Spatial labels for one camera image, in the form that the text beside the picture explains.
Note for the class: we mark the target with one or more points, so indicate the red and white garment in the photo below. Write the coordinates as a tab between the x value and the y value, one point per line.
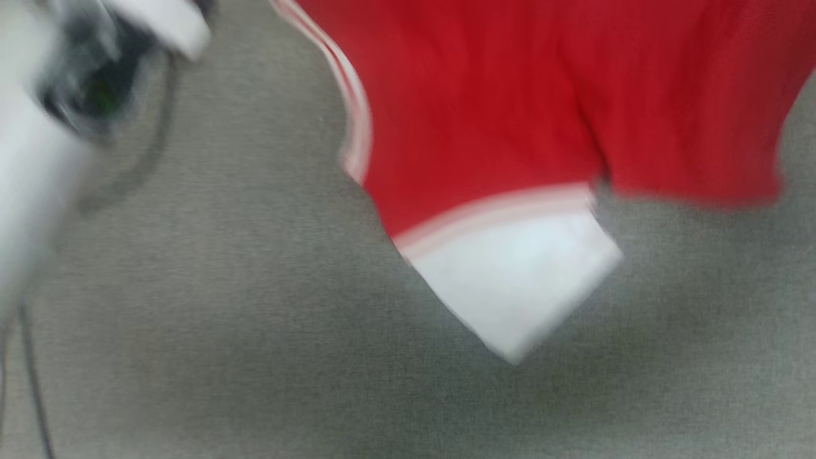
510	115

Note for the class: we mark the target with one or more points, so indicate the grey fabric sofa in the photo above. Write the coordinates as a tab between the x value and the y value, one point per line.
255	331

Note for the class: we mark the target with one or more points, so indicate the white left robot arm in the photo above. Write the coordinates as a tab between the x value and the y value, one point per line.
32	191

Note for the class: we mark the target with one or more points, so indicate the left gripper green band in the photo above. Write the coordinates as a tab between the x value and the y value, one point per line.
95	83

